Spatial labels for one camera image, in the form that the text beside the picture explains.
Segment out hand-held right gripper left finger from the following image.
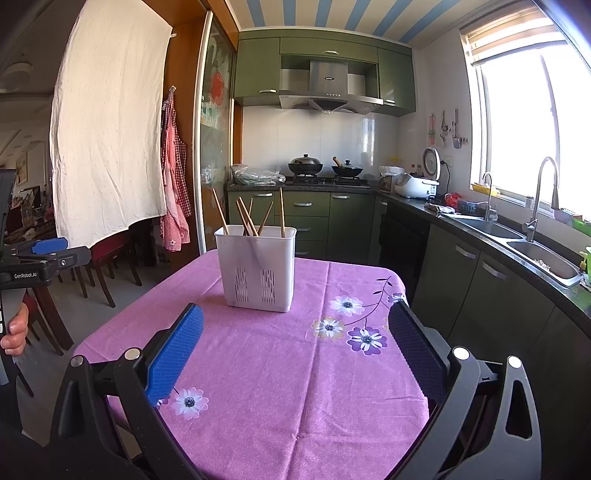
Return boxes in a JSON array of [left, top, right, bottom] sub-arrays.
[[50, 303, 205, 480]]

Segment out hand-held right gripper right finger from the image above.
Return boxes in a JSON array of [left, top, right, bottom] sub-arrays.
[[389, 299, 543, 480]]

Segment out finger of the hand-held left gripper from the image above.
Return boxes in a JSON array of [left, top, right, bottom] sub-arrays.
[[9, 237, 71, 260], [43, 245, 92, 280]]

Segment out white plastic cutlery holder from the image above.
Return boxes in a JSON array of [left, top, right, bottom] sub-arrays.
[[214, 224, 297, 313]]

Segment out person's left hand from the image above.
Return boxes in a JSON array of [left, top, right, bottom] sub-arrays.
[[0, 305, 30, 357]]

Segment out dark wooden chair red seat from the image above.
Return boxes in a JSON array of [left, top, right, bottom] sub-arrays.
[[85, 220, 145, 308]]

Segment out pink floral tablecloth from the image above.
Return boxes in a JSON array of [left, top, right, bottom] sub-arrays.
[[71, 249, 432, 480]]

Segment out red checked apron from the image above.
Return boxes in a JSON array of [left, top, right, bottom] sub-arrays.
[[159, 85, 192, 252]]

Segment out white hanging cloth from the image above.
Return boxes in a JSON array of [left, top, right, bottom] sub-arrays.
[[48, 0, 174, 247]]

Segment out small steel sink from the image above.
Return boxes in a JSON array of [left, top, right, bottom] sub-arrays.
[[450, 215, 526, 241]]

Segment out large steel sink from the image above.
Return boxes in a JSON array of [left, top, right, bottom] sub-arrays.
[[505, 240, 585, 290]]

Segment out white rice cooker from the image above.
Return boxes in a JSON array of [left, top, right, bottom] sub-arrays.
[[394, 147, 443, 200]]

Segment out short steel faucet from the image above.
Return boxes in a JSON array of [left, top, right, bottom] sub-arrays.
[[481, 172, 498, 223]]

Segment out gas stove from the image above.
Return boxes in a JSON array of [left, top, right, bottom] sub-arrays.
[[283, 175, 373, 188]]

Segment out sliding glass door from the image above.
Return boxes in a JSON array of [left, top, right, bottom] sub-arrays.
[[194, 9, 242, 259]]

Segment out black pan with spatula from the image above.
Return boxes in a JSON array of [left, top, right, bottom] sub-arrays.
[[331, 156, 365, 180]]

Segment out clear bag of vegetables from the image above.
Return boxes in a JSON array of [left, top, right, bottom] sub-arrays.
[[230, 163, 288, 186]]

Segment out tall steel faucet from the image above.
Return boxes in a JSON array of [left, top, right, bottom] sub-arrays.
[[522, 156, 560, 244]]

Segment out black wok with lid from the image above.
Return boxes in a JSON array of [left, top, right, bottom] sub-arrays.
[[288, 154, 324, 177]]

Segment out hanging kitchen tools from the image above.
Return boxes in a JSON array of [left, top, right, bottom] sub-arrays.
[[427, 108, 468, 151]]

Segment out kitchen window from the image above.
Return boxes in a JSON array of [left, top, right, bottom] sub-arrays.
[[462, 18, 591, 217]]

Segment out green upper kitchen cabinets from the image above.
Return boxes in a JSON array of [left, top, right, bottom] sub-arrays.
[[233, 30, 417, 117]]

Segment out steel range hood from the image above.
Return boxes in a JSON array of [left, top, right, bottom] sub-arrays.
[[278, 60, 385, 114]]

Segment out striped window blind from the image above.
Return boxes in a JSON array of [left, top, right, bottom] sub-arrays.
[[459, 9, 570, 66]]

